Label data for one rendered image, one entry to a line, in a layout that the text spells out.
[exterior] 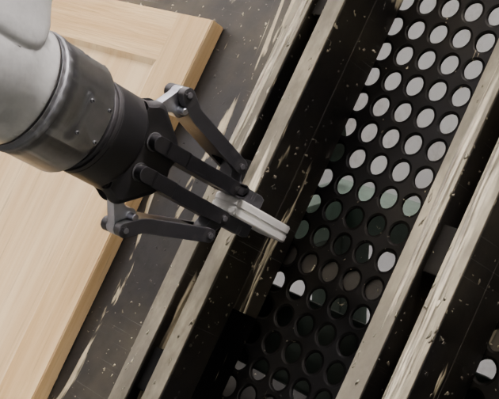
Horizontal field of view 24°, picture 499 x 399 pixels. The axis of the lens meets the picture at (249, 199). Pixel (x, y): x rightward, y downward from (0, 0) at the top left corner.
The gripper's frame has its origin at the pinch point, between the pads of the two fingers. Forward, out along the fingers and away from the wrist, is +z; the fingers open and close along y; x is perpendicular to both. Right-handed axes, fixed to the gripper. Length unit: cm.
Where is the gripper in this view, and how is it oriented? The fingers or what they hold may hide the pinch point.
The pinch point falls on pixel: (250, 217)
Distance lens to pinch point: 97.5
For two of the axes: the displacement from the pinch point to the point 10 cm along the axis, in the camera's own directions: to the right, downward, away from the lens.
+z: 6.2, 3.6, 7.0
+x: -6.6, -2.4, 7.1
